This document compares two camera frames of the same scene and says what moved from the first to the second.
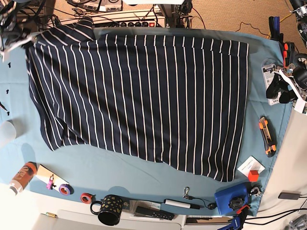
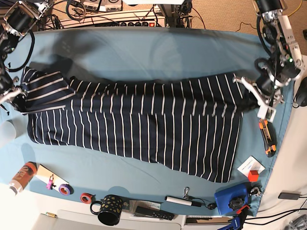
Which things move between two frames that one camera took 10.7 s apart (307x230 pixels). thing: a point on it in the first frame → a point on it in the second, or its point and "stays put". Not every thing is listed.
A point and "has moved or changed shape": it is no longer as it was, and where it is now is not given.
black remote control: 154,212 stays put
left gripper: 9,40 → 8,90
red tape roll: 86,198 stays put
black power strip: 129,24 stays put
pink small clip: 50,184 stays put
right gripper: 295,74 → 274,74
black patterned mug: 110,212 stays put
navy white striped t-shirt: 181,101 has moved or changed shape
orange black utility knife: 268,136 stays put
